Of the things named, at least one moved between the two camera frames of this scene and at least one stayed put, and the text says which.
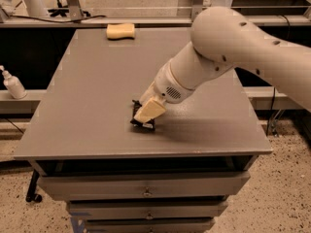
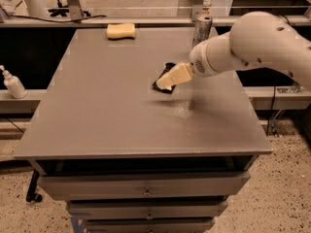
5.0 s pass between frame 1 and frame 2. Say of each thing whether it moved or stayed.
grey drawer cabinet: stayed
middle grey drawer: stayed
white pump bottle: stayed
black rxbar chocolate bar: moved
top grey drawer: stayed
